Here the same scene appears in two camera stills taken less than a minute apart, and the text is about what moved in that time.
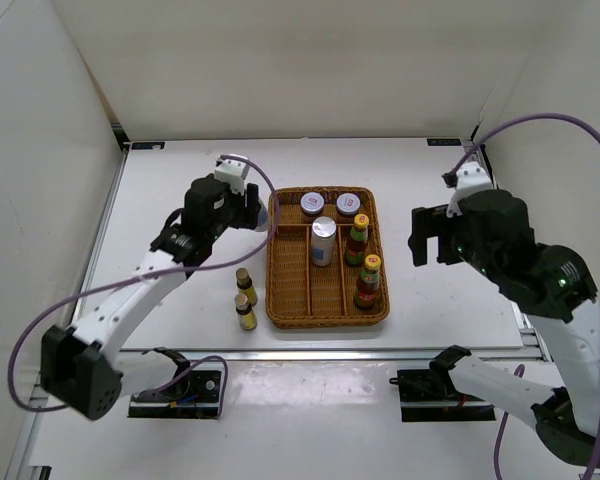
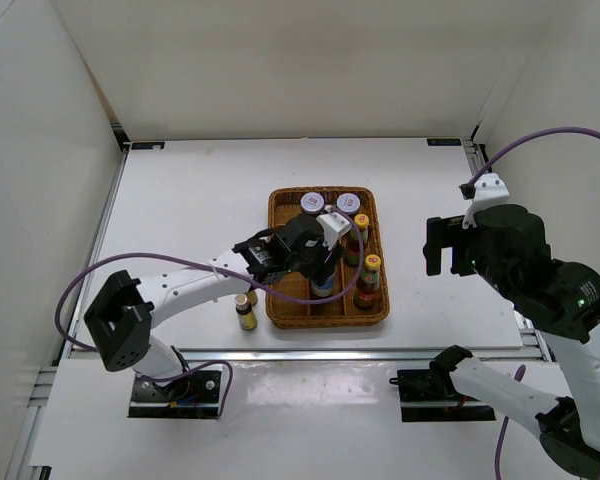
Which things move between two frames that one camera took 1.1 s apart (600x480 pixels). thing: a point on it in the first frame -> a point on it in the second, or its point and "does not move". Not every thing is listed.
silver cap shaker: [262, 222] -> [324, 290]
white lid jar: [312, 204] does not move
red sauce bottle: [357, 243] does not move
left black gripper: [247, 216] -> [321, 270]
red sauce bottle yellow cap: [367, 292] does not move
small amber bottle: [246, 317] does not move
